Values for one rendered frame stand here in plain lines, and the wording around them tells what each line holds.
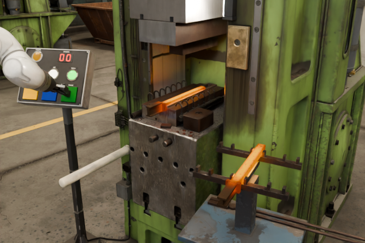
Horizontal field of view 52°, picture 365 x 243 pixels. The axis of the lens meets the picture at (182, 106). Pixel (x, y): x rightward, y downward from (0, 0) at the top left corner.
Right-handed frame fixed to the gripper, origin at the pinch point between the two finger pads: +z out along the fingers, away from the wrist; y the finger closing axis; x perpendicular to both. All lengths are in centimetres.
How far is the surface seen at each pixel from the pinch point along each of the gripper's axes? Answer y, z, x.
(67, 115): -8.4, 20.9, -8.0
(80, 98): 5.6, 4.2, -1.6
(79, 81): 4.1, 4.2, 6.5
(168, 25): 50, -18, 27
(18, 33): -270, 333, 151
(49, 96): -9.9, 3.5, -2.0
